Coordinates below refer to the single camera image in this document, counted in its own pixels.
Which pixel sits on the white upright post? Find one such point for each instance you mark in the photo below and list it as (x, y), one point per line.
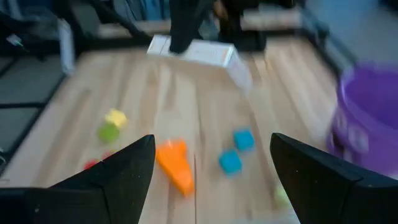
(66, 46)

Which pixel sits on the blue square toy block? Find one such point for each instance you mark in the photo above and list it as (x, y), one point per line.
(230, 161)
(244, 139)

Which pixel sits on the purple bucket with face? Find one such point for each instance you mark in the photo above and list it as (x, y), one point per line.
(370, 124)

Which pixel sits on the lime green square block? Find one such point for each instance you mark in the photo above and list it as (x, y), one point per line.
(109, 133)

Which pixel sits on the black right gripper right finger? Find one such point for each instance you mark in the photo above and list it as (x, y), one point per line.
(329, 196)

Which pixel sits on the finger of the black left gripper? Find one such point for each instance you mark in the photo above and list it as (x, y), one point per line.
(231, 21)
(186, 25)

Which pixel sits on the black floor stand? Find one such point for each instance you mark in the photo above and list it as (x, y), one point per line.
(31, 34)

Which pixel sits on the pale yellow square block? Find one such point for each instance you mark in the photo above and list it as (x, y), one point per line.
(116, 118)

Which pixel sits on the orange wedge toy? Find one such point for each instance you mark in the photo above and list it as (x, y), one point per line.
(175, 168)

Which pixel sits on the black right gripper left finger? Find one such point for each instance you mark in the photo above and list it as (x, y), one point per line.
(93, 196)

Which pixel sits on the red stepped toy block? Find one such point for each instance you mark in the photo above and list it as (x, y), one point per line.
(91, 164)

